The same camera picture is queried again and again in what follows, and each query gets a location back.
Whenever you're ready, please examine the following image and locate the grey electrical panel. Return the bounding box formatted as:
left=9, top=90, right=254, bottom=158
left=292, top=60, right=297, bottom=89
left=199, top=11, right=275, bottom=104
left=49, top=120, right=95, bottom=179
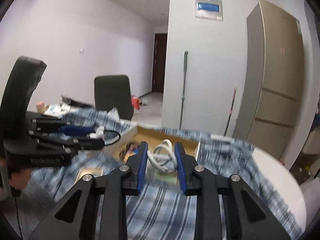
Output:
left=195, top=0, right=223, bottom=21

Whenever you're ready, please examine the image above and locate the blue plaid shirt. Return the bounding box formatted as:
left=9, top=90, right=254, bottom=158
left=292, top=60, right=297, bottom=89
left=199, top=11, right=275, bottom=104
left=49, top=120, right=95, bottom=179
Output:
left=15, top=108, right=304, bottom=240

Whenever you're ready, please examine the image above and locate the white cardboard box tray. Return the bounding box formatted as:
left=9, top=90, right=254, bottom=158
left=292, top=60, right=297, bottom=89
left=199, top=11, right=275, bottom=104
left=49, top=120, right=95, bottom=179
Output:
left=104, top=126, right=200, bottom=176

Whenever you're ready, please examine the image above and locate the red plastic bag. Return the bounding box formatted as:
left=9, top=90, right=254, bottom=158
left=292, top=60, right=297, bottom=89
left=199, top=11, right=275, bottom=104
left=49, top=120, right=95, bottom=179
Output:
left=131, top=95, right=141, bottom=110

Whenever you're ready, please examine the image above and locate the black office chair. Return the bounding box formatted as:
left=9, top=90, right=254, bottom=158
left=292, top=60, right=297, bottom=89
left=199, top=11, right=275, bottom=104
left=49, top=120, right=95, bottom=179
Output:
left=94, top=75, right=134, bottom=120

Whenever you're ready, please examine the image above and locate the white blue box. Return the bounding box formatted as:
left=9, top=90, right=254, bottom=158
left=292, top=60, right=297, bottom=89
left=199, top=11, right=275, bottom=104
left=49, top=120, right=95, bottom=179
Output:
left=44, top=104, right=69, bottom=117

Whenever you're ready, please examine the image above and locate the white charging cable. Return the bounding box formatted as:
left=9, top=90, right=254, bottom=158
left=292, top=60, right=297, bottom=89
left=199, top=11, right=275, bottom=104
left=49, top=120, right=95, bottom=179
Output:
left=146, top=139, right=178, bottom=173

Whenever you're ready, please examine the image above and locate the pink cup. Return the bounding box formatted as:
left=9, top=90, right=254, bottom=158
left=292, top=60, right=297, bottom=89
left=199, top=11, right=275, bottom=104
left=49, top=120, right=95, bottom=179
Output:
left=36, top=102, right=46, bottom=114

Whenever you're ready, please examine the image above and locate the white plastic bag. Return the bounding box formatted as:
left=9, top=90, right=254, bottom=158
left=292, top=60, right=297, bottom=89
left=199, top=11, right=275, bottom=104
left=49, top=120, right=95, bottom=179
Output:
left=107, top=107, right=120, bottom=121

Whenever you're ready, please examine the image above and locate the white charger with black cable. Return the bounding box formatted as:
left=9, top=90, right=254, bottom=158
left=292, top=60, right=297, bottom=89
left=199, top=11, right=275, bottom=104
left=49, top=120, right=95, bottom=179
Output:
left=88, top=126, right=121, bottom=146

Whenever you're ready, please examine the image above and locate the gold refrigerator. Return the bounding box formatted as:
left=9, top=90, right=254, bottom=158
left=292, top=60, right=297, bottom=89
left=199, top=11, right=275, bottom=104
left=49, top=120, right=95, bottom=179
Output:
left=233, top=0, right=305, bottom=159

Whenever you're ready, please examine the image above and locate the dark wooden door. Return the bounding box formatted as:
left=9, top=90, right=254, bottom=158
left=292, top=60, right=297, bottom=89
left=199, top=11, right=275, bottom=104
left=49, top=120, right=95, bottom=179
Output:
left=152, top=34, right=168, bottom=93

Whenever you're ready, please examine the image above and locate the person's hand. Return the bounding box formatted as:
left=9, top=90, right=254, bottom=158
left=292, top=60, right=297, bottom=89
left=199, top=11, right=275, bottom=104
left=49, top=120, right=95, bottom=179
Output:
left=1, top=157, right=33, bottom=193

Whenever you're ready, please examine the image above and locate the gold blue cigarette pack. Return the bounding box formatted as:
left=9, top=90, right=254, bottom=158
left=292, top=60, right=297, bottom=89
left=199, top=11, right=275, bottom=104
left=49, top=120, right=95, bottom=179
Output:
left=74, top=167, right=104, bottom=184

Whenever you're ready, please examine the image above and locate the black bag on desk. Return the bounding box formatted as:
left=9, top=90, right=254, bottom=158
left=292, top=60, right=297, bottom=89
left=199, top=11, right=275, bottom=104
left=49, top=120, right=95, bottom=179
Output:
left=61, top=95, right=94, bottom=108

